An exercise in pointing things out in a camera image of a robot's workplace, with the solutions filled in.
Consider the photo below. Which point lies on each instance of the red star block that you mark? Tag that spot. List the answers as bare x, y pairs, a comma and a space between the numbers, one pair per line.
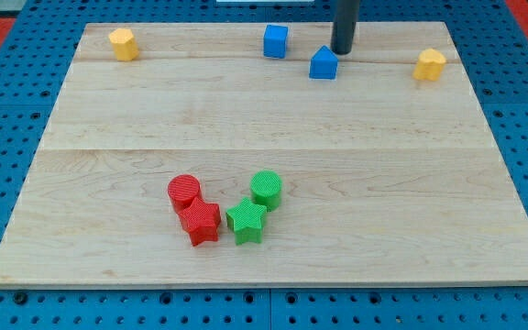
201, 221

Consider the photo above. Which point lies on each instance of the light wooden board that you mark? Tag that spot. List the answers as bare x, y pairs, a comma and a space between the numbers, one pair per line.
387, 181

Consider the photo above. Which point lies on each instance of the yellow heart block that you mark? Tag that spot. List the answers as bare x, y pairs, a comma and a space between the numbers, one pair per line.
429, 65

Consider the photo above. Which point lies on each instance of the blue triangle block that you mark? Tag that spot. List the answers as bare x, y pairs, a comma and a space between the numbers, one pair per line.
323, 64

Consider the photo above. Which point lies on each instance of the green star block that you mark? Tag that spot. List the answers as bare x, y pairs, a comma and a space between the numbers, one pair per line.
247, 221

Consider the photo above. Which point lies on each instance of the red cylinder block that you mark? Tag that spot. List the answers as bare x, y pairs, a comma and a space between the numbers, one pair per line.
182, 190

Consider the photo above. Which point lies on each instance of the green cylinder block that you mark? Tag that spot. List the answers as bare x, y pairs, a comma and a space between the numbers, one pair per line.
265, 187

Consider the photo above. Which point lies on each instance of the blue cube block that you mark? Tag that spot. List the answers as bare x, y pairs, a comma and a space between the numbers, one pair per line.
275, 41

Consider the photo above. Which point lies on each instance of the yellow hexagon block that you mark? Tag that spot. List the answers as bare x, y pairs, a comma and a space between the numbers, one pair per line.
124, 44

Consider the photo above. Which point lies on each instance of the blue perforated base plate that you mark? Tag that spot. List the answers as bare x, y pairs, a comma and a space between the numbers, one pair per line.
493, 45

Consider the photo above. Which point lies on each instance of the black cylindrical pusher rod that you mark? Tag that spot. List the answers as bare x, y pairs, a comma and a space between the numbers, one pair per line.
344, 26

